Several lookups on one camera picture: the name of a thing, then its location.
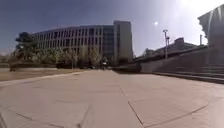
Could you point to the dark low planter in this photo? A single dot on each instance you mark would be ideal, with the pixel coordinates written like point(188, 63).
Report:
point(128, 68)

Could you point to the pale concrete slab pavement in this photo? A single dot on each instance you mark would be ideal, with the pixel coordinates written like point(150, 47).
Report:
point(100, 100)

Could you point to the large curved grey building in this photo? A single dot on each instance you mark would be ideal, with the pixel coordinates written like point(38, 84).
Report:
point(83, 38)

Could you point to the row of green trees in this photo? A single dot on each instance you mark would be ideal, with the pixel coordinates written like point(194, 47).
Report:
point(66, 58)

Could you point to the low building with flat roof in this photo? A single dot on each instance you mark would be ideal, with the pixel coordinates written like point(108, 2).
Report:
point(180, 46)

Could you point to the dry grass field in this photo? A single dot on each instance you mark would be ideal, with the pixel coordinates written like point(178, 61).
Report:
point(30, 73)

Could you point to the concrete steps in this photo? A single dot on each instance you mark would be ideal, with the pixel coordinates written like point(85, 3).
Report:
point(200, 76)

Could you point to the dark pine tree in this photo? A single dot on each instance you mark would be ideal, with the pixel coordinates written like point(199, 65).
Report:
point(25, 45)

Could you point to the thin pole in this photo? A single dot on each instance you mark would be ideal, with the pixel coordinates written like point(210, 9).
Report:
point(200, 40)

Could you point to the pale building with overhanging roof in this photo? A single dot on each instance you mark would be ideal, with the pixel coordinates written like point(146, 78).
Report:
point(215, 26)

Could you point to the lamp post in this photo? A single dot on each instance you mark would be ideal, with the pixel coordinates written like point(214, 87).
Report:
point(166, 43)

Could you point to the grey concrete wall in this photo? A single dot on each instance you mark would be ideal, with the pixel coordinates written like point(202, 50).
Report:
point(180, 63)

